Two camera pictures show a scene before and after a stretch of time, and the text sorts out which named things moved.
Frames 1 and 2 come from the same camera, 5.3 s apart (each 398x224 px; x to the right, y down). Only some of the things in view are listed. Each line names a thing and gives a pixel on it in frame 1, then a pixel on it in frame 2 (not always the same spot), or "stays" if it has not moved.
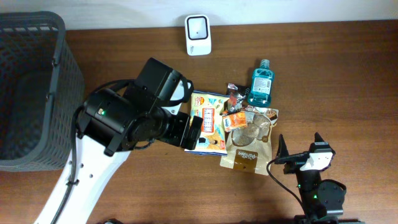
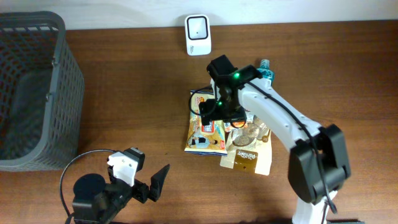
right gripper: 294,162 → 209,111
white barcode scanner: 198,32 stays
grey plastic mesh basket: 40,91 stays
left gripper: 180,138 → 142,194
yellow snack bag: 212,139 stays
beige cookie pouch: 250,149 stays
